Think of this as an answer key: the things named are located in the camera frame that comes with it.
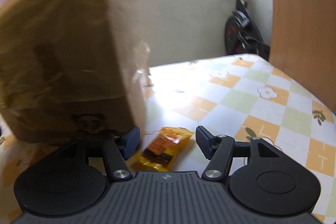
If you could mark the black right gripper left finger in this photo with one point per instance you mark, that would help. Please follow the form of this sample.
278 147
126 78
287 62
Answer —
118 147

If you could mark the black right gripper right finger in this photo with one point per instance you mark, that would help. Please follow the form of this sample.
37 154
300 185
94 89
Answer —
220 150

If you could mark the yellow candy packet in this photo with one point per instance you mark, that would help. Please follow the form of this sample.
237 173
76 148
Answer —
161 153

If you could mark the checkered floral bed sheet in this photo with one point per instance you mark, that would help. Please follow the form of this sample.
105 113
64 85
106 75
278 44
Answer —
245 96

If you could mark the brown cardboard box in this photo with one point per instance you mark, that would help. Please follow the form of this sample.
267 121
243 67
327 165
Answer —
71 68

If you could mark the black exercise bike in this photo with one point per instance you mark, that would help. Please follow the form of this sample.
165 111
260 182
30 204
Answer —
241 34

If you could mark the brown wooden board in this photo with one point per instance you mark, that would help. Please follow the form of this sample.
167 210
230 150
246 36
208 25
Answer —
303 45

